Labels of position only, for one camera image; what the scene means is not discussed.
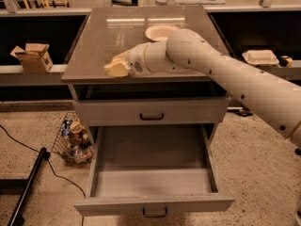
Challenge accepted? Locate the wire basket with items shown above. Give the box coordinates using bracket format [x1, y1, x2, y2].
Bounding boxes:
[51, 112, 93, 164]

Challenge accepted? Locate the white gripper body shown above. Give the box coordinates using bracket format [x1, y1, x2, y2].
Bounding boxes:
[125, 44, 147, 75]

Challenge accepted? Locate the black metal stand bar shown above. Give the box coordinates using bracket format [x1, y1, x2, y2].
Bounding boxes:
[8, 148, 51, 226]

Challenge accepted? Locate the open grey lower drawer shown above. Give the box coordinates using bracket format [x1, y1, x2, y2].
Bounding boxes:
[74, 124, 234, 218]

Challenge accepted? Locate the white bowl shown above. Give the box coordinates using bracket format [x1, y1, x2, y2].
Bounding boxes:
[145, 24, 179, 41]

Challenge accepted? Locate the closed grey upper drawer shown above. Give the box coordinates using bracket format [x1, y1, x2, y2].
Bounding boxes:
[73, 97, 230, 126]

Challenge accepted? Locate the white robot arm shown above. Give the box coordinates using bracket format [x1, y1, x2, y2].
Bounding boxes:
[104, 29, 301, 147]

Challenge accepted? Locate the black floor cable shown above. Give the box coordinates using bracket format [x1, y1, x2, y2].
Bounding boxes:
[0, 123, 87, 226]

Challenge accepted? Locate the small yellow black object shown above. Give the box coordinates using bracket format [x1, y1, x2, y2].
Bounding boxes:
[279, 56, 293, 67]

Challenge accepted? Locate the black tool on floor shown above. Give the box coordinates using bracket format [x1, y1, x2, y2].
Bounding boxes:
[228, 106, 253, 117]

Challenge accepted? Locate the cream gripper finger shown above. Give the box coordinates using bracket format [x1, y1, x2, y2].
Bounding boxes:
[112, 50, 130, 63]
[104, 62, 129, 77]

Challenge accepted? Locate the cardboard box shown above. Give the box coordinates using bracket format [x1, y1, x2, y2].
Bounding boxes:
[10, 43, 53, 74]

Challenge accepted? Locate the white takeout container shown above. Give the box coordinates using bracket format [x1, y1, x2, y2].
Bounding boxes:
[242, 50, 278, 66]

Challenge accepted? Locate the grey drawer cabinet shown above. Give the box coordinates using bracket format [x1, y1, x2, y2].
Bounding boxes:
[61, 6, 242, 218]

